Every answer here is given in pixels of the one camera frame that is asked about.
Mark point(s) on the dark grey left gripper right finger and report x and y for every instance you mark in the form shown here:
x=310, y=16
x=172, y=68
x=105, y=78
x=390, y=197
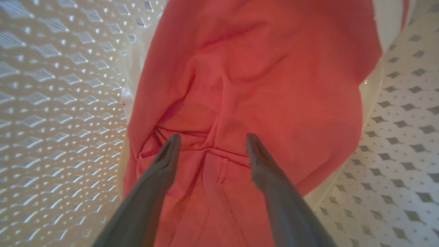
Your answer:
x=281, y=202

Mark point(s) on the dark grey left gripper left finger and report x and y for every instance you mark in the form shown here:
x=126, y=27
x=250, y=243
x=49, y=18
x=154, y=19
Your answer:
x=147, y=199

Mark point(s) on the white perforated laundry basket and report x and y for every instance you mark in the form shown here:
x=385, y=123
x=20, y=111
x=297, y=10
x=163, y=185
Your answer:
x=58, y=120

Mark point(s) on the red and white garment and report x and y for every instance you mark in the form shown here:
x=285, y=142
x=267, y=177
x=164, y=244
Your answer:
x=253, y=96

